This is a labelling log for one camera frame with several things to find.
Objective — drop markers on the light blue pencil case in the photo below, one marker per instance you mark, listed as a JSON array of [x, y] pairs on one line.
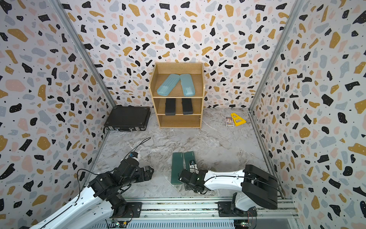
[[187, 85], [168, 85]]

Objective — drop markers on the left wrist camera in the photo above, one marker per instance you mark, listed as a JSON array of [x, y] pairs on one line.
[[134, 155]]

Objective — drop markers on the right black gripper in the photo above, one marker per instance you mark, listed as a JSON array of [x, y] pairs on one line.
[[187, 188]]

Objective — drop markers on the green pencil case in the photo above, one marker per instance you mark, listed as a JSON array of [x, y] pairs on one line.
[[188, 156], [177, 167]]

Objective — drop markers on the black pencil case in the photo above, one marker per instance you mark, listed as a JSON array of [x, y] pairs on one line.
[[187, 106], [170, 106]]

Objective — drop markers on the wooden three-tier shelf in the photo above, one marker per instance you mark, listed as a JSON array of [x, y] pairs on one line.
[[159, 74]]

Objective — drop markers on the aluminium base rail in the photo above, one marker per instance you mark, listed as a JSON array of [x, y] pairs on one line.
[[188, 213]]

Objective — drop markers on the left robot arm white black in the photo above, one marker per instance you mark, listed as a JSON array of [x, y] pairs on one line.
[[101, 200]]

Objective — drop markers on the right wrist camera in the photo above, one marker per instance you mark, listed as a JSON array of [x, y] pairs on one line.
[[193, 166]]

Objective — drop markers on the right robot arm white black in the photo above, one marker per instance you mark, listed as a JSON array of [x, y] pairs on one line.
[[253, 186]]

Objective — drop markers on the yellow triangular plastic piece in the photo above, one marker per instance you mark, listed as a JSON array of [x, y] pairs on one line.
[[237, 119]]

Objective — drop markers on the small card box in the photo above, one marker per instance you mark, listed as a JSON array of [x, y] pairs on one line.
[[229, 121]]

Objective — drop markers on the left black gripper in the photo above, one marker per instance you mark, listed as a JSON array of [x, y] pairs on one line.
[[143, 177]]

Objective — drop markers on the black flat case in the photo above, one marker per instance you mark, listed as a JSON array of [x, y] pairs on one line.
[[128, 118]]

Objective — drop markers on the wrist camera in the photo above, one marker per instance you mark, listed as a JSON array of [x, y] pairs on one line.
[[193, 166], [134, 155]]

